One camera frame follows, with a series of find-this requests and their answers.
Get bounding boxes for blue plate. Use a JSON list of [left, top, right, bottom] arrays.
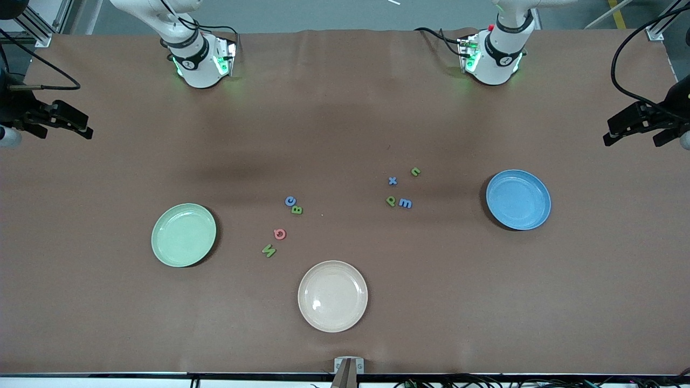
[[486, 169, 552, 231]]

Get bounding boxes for green plate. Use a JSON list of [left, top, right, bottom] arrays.
[[151, 203, 217, 268]]

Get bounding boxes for brown table cover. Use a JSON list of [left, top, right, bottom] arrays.
[[0, 28, 690, 375]]

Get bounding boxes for beige plate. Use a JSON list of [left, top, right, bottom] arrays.
[[298, 260, 369, 333]]

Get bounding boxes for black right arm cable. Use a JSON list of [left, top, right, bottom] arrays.
[[0, 27, 81, 91]]

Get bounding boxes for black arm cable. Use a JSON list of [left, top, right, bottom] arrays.
[[0, 27, 81, 91], [610, 4, 690, 119]]

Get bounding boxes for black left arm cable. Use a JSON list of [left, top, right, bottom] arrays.
[[610, 4, 690, 119]]

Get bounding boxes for aluminium frame profile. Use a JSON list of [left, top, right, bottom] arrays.
[[645, 0, 685, 41], [11, 0, 73, 48]]

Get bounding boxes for thin white cable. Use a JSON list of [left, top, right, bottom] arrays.
[[584, 0, 634, 29]]

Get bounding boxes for black right base cable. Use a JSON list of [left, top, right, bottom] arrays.
[[160, 0, 242, 57]]

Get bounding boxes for black base cable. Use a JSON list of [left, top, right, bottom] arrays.
[[160, 0, 242, 57], [414, 26, 478, 59]]

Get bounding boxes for black left base cable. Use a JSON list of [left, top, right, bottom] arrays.
[[414, 26, 478, 59]]

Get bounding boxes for grey metal mounting bracket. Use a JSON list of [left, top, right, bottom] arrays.
[[334, 357, 365, 375]]

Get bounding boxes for grey camera stand pole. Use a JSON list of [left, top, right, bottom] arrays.
[[330, 360, 359, 388]]

